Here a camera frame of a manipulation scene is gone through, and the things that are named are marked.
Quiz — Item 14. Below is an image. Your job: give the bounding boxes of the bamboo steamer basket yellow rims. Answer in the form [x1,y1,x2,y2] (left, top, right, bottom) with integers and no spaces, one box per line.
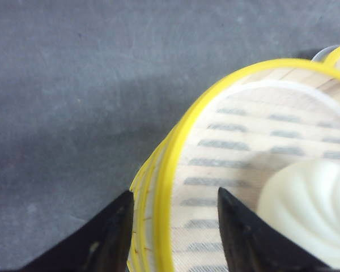
[127,58,340,271]

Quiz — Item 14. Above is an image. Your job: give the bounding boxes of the white mesh steamer liner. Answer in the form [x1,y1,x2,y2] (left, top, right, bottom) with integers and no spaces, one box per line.
[170,79,340,271]

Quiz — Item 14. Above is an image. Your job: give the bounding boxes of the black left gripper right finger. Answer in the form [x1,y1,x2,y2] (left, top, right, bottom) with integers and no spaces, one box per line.
[218,188,333,271]

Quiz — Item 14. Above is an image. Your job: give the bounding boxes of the far right bamboo steamer basket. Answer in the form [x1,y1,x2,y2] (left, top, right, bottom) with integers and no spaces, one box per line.
[312,45,340,70]

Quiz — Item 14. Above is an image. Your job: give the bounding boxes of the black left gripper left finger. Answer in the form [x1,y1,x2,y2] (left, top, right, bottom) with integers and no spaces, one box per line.
[19,190,134,271]

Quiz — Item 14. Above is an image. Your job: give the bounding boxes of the white steamed bun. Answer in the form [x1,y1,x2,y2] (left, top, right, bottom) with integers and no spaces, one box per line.
[257,160,340,269]

